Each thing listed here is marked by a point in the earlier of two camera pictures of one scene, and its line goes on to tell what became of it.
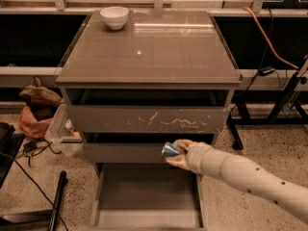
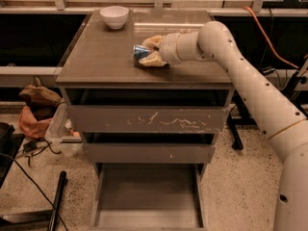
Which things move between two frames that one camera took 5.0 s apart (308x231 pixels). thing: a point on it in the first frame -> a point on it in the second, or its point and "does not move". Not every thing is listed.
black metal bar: x=62 y=186 does not move
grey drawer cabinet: x=135 y=81 does not move
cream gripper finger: x=179 y=161 -> x=153 y=59
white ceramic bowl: x=115 y=15 does not move
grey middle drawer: x=124 y=152 does not move
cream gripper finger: x=183 y=142 -> x=155 y=40
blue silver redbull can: x=168 y=149 -> x=140 y=52
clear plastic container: x=62 y=135 does not move
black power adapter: x=266 y=70 does not move
